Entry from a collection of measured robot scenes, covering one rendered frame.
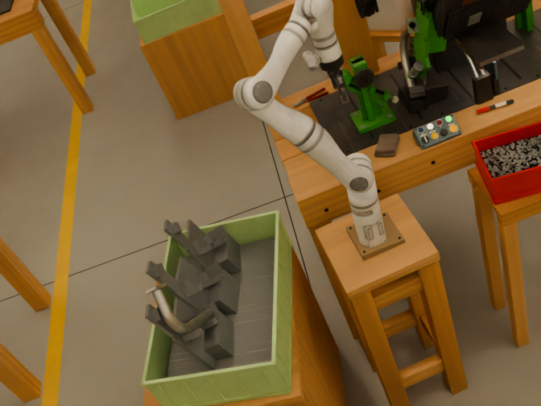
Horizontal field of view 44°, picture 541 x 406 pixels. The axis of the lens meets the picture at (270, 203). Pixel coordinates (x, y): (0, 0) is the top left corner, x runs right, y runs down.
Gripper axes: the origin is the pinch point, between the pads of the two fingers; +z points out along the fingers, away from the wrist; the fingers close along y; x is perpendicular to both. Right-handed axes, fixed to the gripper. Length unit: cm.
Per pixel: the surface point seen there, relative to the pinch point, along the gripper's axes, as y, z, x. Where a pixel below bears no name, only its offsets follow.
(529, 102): 8, 40, -64
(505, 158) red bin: -12, 41, -45
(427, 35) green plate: 27.8, 10.1, -38.9
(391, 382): -38, 103, 18
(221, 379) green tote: -57, 38, 65
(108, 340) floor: 61, 130, 144
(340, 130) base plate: 34, 40, 0
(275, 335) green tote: -52, 34, 45
